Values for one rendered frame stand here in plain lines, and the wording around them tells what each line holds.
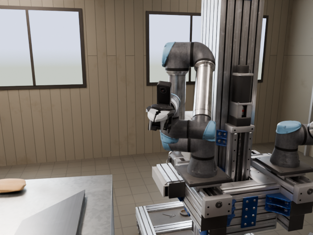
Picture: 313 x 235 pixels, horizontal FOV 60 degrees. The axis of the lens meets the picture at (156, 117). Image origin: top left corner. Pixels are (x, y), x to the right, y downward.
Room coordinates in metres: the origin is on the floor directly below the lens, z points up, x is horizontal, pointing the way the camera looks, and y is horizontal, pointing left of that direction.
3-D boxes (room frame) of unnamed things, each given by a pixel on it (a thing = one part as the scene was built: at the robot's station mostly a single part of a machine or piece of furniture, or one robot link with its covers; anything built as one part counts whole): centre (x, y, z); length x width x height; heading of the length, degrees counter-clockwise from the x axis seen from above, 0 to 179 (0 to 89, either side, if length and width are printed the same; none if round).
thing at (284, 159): (1.42, -0.71, 1.09); 0.15 x 0.15 x 0.10
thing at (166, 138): (1.06, -0.07, 1.33); 0.11 x 0.08 x 0.11; 79
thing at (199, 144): (1.30, -0.23, 1.20); 0.13 x 0.12 x 0.14; 79
